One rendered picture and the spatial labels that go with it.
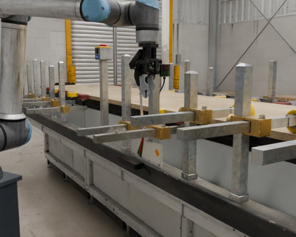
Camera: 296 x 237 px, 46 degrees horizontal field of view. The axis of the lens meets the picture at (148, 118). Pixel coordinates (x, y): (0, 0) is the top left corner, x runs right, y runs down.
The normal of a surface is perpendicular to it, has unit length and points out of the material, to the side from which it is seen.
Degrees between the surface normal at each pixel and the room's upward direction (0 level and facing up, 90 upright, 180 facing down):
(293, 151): 90
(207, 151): 90
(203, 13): 90
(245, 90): 90
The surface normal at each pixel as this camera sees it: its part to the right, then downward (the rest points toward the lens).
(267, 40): -0.86, 0.08
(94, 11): -0.36, 0.15
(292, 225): 0.00, -0.99
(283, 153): 0.52, 0.13
